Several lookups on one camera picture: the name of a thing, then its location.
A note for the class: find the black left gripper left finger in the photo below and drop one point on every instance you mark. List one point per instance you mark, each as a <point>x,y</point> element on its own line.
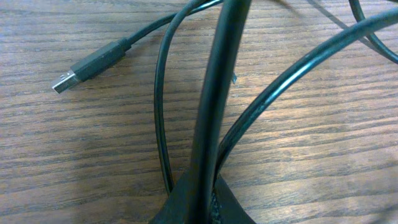
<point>176,207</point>

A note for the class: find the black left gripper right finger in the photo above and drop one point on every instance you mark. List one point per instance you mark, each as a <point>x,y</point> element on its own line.
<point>225,208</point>

